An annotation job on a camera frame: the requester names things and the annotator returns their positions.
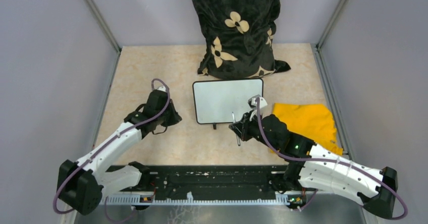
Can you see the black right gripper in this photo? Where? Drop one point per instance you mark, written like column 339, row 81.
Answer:
column 242, row 127

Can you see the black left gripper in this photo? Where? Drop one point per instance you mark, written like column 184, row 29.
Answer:
column 174, row 118

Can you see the white marker pen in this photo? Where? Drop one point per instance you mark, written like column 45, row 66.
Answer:
column 234, row 129

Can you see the white whiteboard black frame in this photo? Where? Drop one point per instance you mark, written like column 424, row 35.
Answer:
column 224, row 101

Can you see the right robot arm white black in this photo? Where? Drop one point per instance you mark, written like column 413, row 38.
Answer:
column 312, row 166

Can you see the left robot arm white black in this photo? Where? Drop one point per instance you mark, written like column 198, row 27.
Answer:
column 83, row 183

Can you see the yellow cloth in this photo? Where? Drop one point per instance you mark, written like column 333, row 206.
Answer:
column 314, row 121

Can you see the black floral pillow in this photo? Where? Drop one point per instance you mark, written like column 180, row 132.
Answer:
column 239, row 38

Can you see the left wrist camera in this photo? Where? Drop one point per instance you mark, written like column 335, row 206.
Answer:
column 162, row 89

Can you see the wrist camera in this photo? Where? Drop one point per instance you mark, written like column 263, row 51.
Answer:
column 162, row 89
column 257, row 102

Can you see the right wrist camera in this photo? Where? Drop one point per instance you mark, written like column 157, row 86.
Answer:
column 257, row 102

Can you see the white toothed cable rail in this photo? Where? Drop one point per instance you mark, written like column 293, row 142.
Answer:
column 136, row 199

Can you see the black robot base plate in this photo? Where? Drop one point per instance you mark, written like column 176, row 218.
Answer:
column 215, row 182

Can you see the aluminium frame post left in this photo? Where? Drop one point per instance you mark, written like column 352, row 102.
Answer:
column 97, row 15

